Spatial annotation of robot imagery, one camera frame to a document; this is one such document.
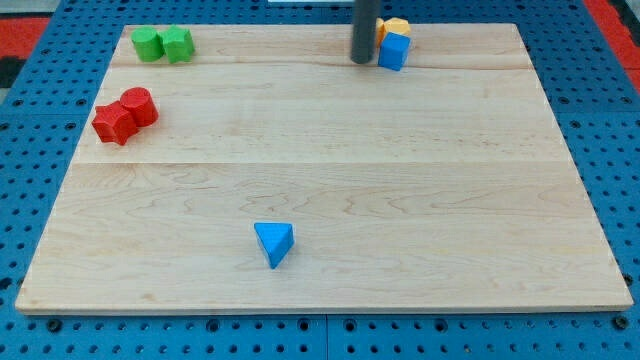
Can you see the light wooden board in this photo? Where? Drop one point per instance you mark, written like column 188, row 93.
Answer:
column 445, row 187

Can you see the red cylinder block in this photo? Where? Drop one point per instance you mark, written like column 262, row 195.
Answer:
column 139, row 102

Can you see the red star block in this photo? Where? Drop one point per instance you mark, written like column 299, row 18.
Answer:
column 114, row 123

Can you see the blue triangle block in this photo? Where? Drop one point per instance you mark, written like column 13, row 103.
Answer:
column 275, row 240

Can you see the yellow hexagon block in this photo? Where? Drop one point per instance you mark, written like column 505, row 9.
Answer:
column 396, row 25

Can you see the yellow heart block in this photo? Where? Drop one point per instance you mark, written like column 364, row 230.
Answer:
column 379, row 32

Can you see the green cylinder block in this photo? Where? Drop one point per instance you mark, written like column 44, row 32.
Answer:
column 147, row 44

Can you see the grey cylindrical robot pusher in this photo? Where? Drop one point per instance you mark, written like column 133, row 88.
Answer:
column 364, row 20

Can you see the green star block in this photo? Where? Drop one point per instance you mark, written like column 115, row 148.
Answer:
column 177, row 43

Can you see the blue cube block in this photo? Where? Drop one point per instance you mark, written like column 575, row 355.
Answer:
column 393, row 51

